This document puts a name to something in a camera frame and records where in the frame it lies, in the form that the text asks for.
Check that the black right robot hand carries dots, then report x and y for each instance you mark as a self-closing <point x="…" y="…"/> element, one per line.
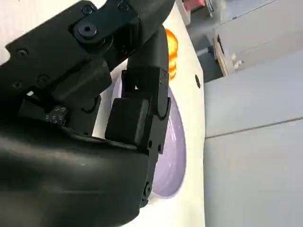
<point x="59" y="165"/>

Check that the orange white toy bread roll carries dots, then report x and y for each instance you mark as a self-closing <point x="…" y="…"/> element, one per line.
<point x="172" y="47"/>

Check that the lilac plate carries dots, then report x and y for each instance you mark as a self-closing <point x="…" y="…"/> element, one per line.
<point x="175" y="142"/>

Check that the pink box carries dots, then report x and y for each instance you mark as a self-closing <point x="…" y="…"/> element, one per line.
<point x="194" y="4"/>

